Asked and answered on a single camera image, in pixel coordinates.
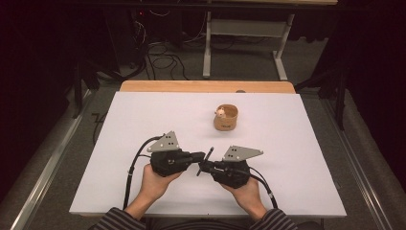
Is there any tangle of floor cables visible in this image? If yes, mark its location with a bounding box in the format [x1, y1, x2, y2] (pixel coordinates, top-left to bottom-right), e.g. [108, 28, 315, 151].
[132, 18, 191, 81]

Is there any round wooden cup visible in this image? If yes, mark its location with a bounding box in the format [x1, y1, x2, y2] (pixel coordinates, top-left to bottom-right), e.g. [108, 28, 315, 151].
[213, 103, 239, 131]

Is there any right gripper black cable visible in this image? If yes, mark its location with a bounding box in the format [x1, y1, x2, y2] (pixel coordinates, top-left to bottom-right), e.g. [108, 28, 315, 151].
[248, 166, 279, 210]

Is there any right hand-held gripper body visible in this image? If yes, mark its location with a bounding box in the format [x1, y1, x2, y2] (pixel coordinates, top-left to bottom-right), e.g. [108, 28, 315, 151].
[210, 145, 264, 190]

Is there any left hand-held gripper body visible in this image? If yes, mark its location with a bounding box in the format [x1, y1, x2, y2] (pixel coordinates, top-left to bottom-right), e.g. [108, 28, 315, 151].
[147, 130, 193, 177]

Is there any person's right hand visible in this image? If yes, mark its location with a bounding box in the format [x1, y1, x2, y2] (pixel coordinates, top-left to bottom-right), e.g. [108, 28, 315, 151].
[220, 176, 266, 216]

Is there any white metal stand frame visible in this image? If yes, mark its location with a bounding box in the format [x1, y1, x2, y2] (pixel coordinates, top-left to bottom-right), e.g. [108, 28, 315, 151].
[202, 11, 296, 81]

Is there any black metal stand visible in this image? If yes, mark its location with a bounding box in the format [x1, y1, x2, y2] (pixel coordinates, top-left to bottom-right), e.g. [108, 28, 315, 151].
[71, 60, 101, 120]
[295, 68, 350, 131]

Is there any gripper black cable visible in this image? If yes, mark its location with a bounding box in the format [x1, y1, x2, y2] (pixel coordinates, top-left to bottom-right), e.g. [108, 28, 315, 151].
[248, 166, 279, 210]
[123, 135, 165, 211]

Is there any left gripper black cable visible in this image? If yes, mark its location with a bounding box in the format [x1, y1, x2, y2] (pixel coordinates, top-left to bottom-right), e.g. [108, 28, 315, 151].
[123, 135, 165, 211]

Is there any white board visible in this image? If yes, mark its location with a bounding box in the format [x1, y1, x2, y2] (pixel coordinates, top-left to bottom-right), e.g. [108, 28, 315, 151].
[69, 91, 348, 219]

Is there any person's left hand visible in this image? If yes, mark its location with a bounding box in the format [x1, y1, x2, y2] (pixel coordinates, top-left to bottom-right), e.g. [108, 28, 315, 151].
[139, 163, 184, 205]

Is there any aluminium rail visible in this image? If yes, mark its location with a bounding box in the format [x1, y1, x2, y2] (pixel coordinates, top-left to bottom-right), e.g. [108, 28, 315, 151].
[9, 89, 97, 230]
[319, 95, 395, 230]

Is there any black pen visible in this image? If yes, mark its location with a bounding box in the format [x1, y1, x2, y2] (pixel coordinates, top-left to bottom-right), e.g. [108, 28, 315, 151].
[195, 147, 214, 177]

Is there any wooden table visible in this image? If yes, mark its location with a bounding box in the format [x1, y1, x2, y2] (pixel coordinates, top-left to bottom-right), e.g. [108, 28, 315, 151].
[119, 80, 297, 95]

